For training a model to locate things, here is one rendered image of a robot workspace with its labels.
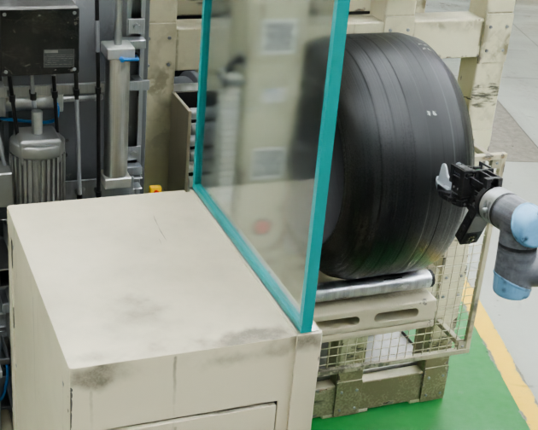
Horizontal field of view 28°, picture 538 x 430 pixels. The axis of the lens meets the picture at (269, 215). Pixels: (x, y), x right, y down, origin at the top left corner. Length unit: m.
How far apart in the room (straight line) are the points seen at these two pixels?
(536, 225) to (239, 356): 0.68
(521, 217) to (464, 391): 1.90
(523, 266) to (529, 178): 3.65
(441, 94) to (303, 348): 0.88
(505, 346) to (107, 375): 2.77
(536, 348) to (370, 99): 2.11
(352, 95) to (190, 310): 0.79
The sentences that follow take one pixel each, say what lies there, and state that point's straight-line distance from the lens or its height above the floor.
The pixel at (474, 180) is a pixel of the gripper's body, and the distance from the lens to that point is 2.20.
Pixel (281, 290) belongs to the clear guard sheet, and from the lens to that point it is 1.74.
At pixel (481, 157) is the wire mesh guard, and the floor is 0.99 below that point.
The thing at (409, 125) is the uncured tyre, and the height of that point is 1.35.
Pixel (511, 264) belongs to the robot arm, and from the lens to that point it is 2.10.
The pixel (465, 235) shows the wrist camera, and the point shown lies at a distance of 2.25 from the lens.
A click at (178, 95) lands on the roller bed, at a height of 1.20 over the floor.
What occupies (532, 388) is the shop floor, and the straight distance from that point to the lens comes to 4.00.
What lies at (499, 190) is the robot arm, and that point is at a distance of 2.14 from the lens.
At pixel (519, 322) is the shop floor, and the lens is 4.38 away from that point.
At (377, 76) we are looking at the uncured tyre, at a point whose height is 1.43.
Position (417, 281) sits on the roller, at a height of 0.91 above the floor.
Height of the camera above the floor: 2.15
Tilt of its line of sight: 26 degrees down
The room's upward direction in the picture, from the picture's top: 5 degrees clockwise
